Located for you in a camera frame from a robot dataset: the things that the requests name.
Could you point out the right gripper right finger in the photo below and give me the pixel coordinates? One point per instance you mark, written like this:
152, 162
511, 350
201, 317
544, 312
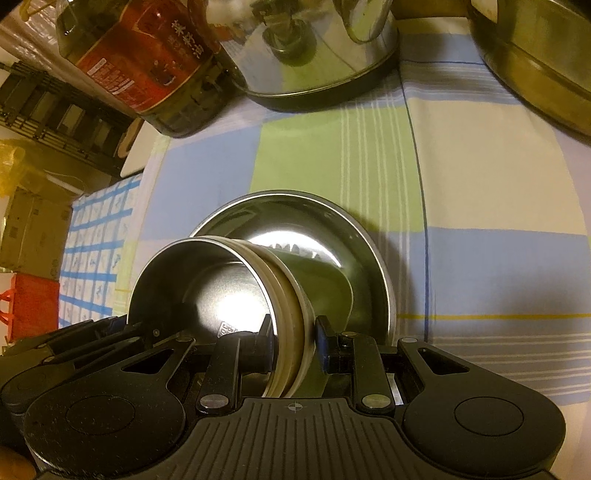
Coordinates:
381, 377

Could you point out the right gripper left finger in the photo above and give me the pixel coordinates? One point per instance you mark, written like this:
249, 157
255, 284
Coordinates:
215, 371

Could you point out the stainless steel bowl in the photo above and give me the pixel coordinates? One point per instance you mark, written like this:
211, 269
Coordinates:
214, 291

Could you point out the cream plastic bowl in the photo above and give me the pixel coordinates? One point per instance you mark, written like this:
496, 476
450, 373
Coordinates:
268, 278

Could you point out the steel oval plate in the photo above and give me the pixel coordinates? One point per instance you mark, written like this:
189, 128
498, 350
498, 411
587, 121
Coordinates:
316, 230

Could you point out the green square plastic plate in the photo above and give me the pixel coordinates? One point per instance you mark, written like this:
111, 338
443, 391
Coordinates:
326, 286

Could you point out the white floral ceramic bowl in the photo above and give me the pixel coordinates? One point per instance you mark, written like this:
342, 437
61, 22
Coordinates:
294, 333

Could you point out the left human hand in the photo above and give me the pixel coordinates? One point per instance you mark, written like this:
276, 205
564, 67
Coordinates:
14, 466

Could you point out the cardboard box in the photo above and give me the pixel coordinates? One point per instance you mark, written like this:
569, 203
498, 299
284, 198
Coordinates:
34, 233

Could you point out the plaid tablecloth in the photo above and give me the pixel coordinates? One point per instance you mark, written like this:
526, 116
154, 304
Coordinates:
480, 207

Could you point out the white wooden chair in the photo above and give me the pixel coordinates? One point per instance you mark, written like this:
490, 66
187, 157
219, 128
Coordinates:
136, 147

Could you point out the yellow plastic bag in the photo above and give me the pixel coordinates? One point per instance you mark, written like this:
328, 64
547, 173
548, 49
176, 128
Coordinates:
15, 166

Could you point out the black folding rack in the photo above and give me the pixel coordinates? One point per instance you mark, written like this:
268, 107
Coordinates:
42, 108

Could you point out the stainless steel kettle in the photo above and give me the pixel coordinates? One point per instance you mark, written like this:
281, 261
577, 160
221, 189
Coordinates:
296, 56

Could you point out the cooking oil bottle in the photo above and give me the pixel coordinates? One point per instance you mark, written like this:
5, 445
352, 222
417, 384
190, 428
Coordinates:
147, 55

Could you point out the stainless steel steamer pot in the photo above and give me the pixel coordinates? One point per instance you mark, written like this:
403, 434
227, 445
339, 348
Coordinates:
541, 51

